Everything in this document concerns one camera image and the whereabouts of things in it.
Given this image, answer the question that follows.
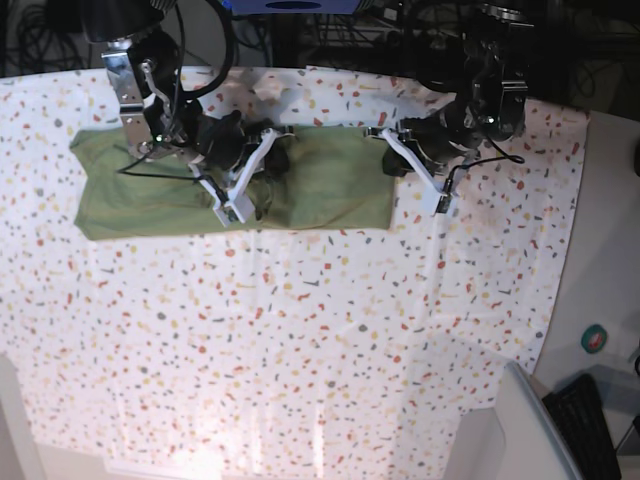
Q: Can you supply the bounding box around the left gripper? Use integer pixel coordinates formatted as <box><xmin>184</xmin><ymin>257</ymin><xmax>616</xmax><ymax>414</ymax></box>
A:
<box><xmin>364</xmin><ymin>107</ymin><xmax>482</xmax><ymax>178</ymax></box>

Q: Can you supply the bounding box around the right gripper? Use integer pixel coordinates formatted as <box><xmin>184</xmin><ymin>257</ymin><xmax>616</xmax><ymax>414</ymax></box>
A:
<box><xmin>187</xmin><ymin>110</ymin><xmax>295</xmax><ymax>180</ymax></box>

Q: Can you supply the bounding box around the green t-shirt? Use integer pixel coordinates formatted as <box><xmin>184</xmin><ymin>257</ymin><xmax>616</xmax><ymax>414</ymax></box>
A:
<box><xmin>70</xmin><ymin>127</ymin><xmax>395</xmax><ymax>241</ymax></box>

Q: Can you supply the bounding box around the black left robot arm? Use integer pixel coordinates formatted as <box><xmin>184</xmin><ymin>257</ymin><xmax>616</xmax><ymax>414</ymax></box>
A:
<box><xmin>383</xmin><ymin>1</ymin><xmax>534</xmax><ymax>177</ymax></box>

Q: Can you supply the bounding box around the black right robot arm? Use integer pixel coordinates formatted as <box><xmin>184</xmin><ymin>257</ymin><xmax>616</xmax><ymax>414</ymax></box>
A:
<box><xmin>80</xmin><ymin>1</ymin><xmax>266</xmax><ymax>183</ymax></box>

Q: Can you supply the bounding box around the blue white box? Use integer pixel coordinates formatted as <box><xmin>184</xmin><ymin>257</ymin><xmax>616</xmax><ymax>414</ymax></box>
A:
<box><xmin>222</xmin><ymin>0</ymin><xmax>374</xmax><ymax>15</ymax></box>

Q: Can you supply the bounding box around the terrazzo patterned tablecloth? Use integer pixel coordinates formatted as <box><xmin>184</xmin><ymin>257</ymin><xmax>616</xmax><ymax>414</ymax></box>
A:
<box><xmin>1</xmin><ymin>70</ymin><xmax>590</xmax><ymax>479</ymax></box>

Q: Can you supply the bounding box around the green tape roll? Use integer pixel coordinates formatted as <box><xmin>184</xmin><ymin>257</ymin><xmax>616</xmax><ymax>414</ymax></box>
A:
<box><xmin>580</xmin><ymin>324</ymin><xmax>609</xmax><ymax>355</ymax></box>

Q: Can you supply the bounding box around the black keyboard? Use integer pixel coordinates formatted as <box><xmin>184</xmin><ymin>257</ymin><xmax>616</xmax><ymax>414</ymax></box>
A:
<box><xmin>542</xmin><ymin>374</ymin><xmax>622</xmax><ymax>480</ymax></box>

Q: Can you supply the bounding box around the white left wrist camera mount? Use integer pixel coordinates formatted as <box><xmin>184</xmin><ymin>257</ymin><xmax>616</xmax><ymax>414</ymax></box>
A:
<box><xmin>381</xmin><ymin>128</ymin><xmax>453</xmax><ymax>214</ymax></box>

